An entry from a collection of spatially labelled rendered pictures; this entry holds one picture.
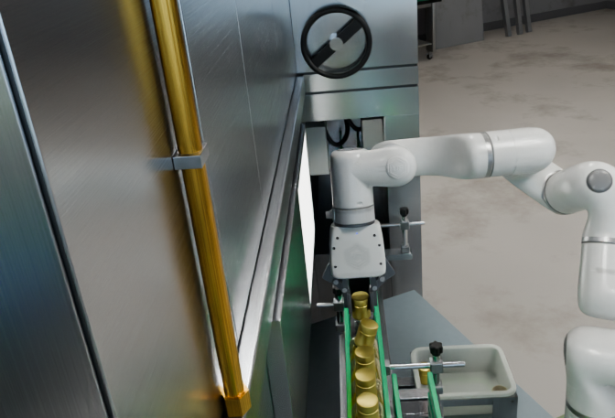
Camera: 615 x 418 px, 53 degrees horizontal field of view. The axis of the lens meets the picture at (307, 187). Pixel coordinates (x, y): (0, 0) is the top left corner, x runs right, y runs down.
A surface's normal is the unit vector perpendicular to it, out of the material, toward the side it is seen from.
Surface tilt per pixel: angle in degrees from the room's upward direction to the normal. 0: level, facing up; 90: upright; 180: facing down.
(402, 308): 0
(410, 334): 0
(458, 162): 87
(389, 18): 90
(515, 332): 0
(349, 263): 76
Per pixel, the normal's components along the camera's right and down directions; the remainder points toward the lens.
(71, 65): 0.99, -0.07
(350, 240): -0.07, 0.13
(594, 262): -0.75, -0.22
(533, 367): -0.09, -0.91
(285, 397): -0.04, 0.41
